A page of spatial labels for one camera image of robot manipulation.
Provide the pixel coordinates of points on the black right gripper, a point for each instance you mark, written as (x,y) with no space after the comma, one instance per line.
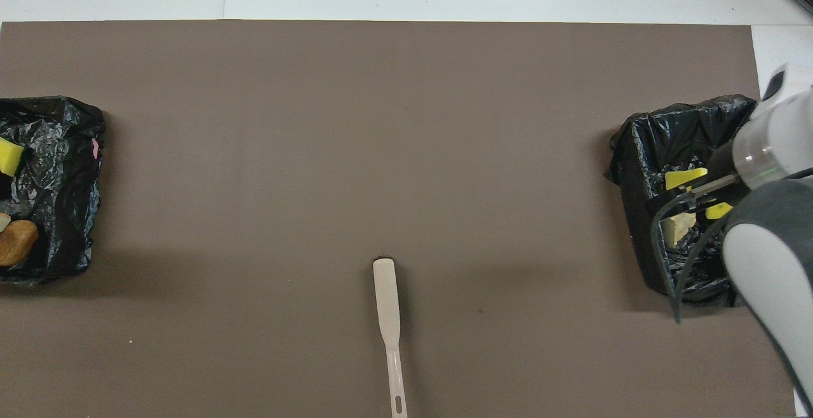
(723,162)

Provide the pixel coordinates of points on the yellow sponge piece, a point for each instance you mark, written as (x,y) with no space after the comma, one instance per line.
(683,178)
(9,157)

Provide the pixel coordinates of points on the orange striped croissant piece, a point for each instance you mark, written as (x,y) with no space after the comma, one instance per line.
(676,227)

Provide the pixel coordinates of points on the yellow sponge with dark spot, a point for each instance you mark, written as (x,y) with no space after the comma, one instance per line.
(716,211)

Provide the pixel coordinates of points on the beige hand brush black bristles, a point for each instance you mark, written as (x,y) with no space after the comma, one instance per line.
(385,297)

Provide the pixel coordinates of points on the golden brown bread roll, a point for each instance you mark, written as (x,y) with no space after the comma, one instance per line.
(18,243)

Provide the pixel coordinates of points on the pale beige bread chunk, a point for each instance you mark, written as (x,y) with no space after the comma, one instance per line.
(4,222)

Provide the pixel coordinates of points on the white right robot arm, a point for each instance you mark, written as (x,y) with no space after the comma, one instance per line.
(775,265)

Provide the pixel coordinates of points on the black bag lined bin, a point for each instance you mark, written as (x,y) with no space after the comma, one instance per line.
(635,227)
(63,202)

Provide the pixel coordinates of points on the brown table mat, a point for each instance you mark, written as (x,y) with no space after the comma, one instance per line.
(381,119)

